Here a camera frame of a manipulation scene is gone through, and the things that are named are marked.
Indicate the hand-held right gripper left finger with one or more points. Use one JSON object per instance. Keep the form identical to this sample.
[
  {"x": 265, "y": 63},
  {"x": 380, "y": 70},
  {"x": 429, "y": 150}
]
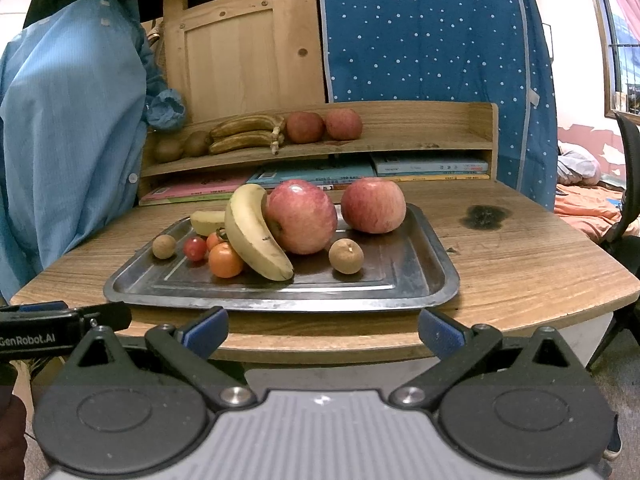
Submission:
[{"x": 206, "y": 332}]

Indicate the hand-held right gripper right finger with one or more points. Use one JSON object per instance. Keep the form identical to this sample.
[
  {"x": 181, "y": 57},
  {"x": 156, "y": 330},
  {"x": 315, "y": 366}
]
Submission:
[{"x": 442, "y": 334}]

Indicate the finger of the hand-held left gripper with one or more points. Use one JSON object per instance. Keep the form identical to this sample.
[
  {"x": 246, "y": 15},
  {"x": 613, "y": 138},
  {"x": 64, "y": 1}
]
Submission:
[
  {"x": 112, "y": 316},
  {"x": 42, "y": 306}
]

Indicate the metal tray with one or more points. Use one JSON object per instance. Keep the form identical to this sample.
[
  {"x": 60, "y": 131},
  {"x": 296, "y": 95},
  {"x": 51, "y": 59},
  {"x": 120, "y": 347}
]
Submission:
[{"x": 390, "y": 270}]

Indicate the red cherry tomato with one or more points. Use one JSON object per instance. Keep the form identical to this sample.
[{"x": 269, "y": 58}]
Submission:
[{"x": 195, "y": 249}]

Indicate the brown longan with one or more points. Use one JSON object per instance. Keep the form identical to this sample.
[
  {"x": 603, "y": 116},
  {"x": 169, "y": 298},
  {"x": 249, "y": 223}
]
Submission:
[
  {"x": 164, "y": 246},
  {"x": 346, "y": 256}
]

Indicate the small orange tomato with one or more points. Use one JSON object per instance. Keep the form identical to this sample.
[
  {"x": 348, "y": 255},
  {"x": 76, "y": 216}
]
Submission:
[{"x": 215, "y": 241}]

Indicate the yellow banana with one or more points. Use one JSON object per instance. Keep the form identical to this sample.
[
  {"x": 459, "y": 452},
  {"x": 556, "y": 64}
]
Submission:
[
  {"x": 207, "y": 222},
  {"x": 250, "y": 240}
]

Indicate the green book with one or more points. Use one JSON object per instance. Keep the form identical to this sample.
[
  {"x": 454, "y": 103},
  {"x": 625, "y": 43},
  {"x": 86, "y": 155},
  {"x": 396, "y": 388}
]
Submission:
[{"x": 175, "y": 199}]

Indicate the pink book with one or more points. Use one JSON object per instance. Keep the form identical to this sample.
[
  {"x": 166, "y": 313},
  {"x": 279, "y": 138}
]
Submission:
[{"x": 200, "y": 187}]

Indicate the light blue book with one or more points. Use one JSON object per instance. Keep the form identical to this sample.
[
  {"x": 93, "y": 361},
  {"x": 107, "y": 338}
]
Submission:
[{"x": 430, "y": 164}]

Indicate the brown kiwi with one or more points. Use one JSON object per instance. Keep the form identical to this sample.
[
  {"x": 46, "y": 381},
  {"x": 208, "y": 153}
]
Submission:
[
  {"x": 167, "y": 150},
  {"x": 196, "y": 144}
]

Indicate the orange blanket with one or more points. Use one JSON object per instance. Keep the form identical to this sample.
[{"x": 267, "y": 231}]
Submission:
[{"x": 590, "y": 212}]

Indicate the overripe brown banana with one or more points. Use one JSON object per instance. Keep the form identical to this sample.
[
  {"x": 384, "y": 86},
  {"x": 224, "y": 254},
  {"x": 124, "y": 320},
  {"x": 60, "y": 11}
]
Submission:
[
  {"x": 240, "y": 125},
  {"x": 240, "y": 141}
]

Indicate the wooden desk shelf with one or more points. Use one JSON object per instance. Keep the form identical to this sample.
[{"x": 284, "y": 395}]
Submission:
[{"x": 425, "y": 130}]

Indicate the grey cloth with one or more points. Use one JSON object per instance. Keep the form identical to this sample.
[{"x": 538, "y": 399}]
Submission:
[{"x": 577, "y": 165}]

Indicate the dark red apple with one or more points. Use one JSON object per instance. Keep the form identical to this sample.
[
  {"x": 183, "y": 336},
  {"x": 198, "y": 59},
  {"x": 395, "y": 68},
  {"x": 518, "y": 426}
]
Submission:
[
  {"x": 305, "y": 127},
  {"x": 344, "y": 124}
]

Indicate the black office chair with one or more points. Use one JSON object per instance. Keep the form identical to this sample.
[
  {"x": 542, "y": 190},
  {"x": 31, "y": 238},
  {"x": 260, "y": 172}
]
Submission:
[{"x": 630, "y": 200}]

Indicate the wooden panel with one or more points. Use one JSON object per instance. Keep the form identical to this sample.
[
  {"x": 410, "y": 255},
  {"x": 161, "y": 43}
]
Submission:
[{"x": 240, "y": 60}]

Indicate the blue dotted cloth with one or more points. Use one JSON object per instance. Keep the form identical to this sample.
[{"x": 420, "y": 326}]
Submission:
[{"x": 425, "y": 35}]

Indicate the window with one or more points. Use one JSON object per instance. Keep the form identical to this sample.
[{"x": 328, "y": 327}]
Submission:
[{"x": 625, "y": 60}]

